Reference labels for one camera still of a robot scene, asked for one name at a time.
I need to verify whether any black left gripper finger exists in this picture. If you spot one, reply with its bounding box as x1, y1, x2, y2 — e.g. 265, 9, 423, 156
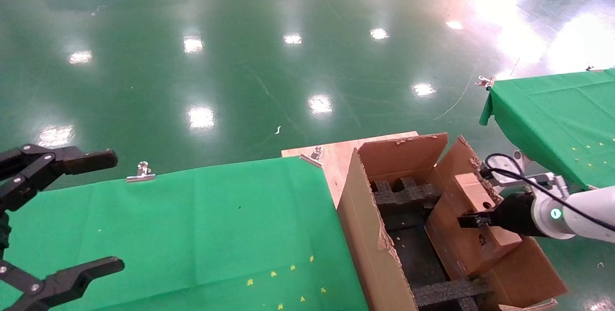
0, 256, 125, 311
0, 144, 119, 213

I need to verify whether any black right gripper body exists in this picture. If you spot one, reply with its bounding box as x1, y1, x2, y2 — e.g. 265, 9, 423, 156
490, 193, 541, 237

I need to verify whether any black flat foam pad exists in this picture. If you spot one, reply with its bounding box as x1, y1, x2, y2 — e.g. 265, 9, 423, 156
382, 212, 452, 292

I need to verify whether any silver camera mount bracket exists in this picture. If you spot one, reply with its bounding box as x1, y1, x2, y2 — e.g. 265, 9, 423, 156
495, 172, 570, 192

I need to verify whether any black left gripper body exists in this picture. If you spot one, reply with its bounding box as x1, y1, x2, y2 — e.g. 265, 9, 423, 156
0, 212, 11, 260

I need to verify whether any green cloth with hanging corner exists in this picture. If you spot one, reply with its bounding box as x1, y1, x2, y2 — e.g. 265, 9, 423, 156
480, 68, 615, 190

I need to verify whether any large green table cloth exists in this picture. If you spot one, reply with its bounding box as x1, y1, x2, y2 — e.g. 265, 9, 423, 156
0, 156, 369, 311

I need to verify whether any small brown cardboard box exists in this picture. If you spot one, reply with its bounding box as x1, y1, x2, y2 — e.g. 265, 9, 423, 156
425, 172, 523, 279

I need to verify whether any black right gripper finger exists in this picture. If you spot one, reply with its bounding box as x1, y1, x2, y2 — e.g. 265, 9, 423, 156
457, 210, 496, 229

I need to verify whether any large open brown carton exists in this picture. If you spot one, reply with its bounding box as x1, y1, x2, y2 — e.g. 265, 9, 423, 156
336, 132, 570, 311

